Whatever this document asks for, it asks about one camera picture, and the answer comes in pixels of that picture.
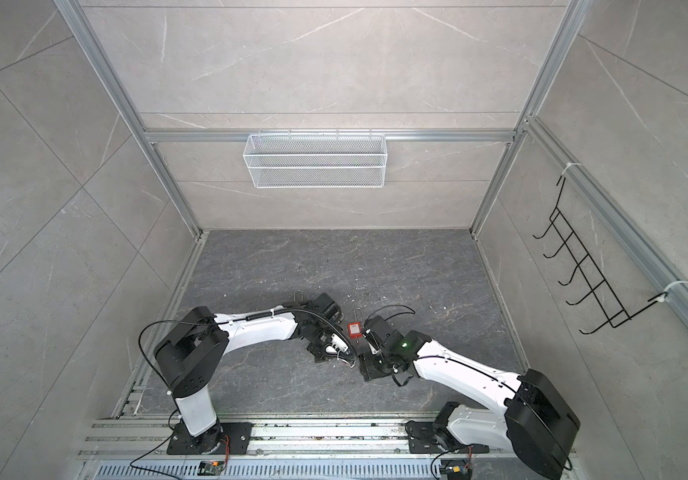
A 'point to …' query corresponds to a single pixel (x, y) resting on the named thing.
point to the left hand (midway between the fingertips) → (341, 337)
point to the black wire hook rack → (601, 295)
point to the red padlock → (355, 328)
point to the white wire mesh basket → (315, 160)
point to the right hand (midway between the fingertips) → (369, 365)
